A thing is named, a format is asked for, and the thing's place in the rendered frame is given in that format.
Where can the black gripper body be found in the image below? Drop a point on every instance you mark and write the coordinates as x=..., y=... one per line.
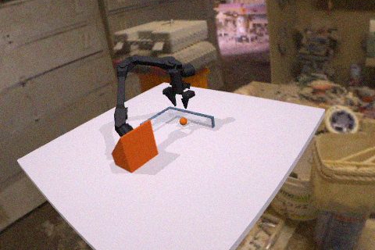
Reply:
x=177, y=88

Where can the translucent orange ball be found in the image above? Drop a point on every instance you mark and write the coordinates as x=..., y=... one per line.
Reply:
x=182, y=121

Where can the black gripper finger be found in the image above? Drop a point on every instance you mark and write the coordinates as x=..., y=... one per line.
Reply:
x=185, y=102
x=172, y=98

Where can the clear l-shaped low wall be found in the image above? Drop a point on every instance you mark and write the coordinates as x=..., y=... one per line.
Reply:
x=200, y=120

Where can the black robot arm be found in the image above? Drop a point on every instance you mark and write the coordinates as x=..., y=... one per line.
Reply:
x=166, y=63

